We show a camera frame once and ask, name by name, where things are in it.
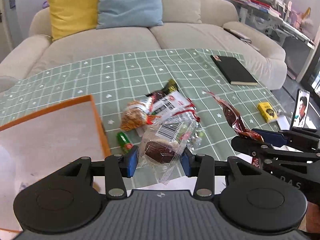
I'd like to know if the red braised meat packet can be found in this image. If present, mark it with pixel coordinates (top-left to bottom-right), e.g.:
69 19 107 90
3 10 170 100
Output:
203 90 264 169

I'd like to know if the clear chocolate cake packet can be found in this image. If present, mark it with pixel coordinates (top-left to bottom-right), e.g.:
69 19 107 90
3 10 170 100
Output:
138 119 198 184

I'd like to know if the book on sofa arm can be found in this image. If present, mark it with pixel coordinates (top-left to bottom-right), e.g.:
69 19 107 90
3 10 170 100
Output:
224 28 260 52

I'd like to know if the person's right hand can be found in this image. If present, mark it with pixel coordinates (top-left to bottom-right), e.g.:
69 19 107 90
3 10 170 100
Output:
306 202 320 233

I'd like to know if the green sausage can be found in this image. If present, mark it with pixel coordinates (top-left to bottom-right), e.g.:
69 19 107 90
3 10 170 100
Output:
116 132 133 154

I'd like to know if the yellow small box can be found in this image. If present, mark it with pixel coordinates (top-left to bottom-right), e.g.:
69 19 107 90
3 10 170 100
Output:
257 102 278 123

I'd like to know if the black smartphone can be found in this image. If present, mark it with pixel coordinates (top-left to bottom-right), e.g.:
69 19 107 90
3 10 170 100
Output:
290 89 310 129

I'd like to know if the green checkered tablecloth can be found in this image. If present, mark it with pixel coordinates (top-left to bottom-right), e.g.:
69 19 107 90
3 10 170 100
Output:
1 49 281 160

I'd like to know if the orange crispy sticks bag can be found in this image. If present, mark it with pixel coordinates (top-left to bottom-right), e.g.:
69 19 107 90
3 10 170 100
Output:
120 99 152 132

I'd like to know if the white red snack packet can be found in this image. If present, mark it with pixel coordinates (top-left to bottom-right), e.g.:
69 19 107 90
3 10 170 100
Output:
151 91 200 124

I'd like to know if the black notebook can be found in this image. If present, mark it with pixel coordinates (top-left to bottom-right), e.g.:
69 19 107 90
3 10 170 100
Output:
210 55 258 86

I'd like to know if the dark green snack packet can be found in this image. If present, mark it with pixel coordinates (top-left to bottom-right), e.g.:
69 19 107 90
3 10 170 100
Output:
145 79 178 102

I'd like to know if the orange cardboard box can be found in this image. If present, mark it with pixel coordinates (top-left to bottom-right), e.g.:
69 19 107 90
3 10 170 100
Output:
1 95 111 231

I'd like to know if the beige sofa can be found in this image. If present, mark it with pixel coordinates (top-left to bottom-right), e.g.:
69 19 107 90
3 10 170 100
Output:
1 0 287 92

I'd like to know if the cluttered white shelf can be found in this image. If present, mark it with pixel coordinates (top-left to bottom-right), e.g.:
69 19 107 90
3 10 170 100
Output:
232 0 319 49

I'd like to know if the yellow cushion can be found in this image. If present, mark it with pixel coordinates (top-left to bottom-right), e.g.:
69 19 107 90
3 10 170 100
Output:
47 0 98 41

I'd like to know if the white door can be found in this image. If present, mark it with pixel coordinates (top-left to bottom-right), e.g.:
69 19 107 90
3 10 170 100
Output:
0 0 13 62

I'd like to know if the blue cushion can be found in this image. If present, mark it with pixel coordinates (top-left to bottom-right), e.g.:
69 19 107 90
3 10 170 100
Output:
97 0 163 29

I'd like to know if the beige cushion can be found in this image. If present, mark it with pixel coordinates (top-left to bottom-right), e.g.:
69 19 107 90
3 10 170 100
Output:
162 0 202 23

